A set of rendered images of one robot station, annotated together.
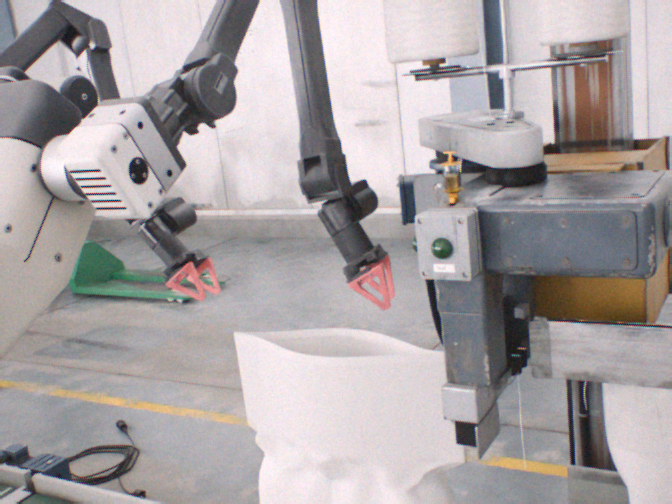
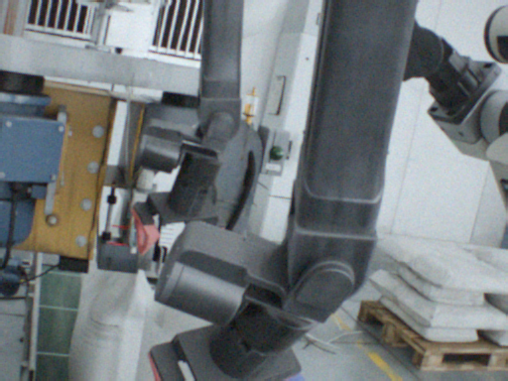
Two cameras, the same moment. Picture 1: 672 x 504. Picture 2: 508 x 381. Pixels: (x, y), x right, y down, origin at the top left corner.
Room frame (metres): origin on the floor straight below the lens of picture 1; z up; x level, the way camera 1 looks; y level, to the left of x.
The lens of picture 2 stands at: (2.03, 0.66, 1.41)
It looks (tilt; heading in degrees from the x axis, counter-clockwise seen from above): 10 degrees down; 220
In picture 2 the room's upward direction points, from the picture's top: 12 degrees clockwise
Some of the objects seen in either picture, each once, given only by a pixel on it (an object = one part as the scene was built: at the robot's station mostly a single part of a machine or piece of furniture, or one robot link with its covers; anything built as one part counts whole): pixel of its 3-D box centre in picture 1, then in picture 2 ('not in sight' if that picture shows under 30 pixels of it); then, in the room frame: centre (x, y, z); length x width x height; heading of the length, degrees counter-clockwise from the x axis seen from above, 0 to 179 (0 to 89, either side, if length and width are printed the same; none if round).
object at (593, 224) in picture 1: (560, 267); (182, 163); (1.10, -0.33, 1.21); 0.30 x 0.25 x 0.30; 59
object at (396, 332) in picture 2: not in sight; (459, 333); (-2.03, -0.68, 0.07); 1.20 x 0.82 x 0.14; 151
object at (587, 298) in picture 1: (589, 233); (20, 157); (1.41, -0.47, 1.18); 0.34 x 0.25 x 0.31; 149
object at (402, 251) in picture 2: not in sight; (429, 254); (-1.87, -1.00, 0.56); 0.66 x 0.43 x 0.15; 146
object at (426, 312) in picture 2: not in sight; (453, 310); (-1.67, -0.65, 0.32); 0.66 x 0.43 x 0.15; 151
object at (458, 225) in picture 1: (448, 243); (270, 150); (1.04, -0.15, 1.29); 0.08 x 0.05 x 0.09; 59
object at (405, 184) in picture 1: (417, 203); (22, 154); (1.57, -0.18, 1.25); 0.10 x 0.08 x 0.12; 174
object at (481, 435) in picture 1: (473, 427); not in sight; (1.09, -0.18, 0.98); 0.09 x 0.05 x 0.05; 149
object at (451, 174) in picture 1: (451, 176); (250, 104); (1.10, -0.18, 1.37); 0.03 x 0.02 x 0.03; 59
